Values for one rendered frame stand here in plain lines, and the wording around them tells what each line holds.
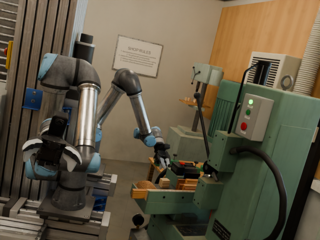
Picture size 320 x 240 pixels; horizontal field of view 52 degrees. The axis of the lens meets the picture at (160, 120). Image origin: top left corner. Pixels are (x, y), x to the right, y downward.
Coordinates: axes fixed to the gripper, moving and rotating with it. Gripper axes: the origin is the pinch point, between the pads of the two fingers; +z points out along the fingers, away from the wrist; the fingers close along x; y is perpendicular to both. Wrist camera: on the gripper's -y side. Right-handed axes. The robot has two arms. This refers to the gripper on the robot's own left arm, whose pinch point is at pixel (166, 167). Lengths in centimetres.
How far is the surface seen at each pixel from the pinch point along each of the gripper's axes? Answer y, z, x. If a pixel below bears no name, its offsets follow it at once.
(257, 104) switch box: -86, 40, 7
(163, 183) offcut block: -16.9, 24.5, 14.1
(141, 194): -23, 36, 30
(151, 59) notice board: 75, -253, -64
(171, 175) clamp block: -14.1, 17.0, 6.3
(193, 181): -22.5, 26.4, -0.5
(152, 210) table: -19, 42, 24
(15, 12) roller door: 59, -265, 110
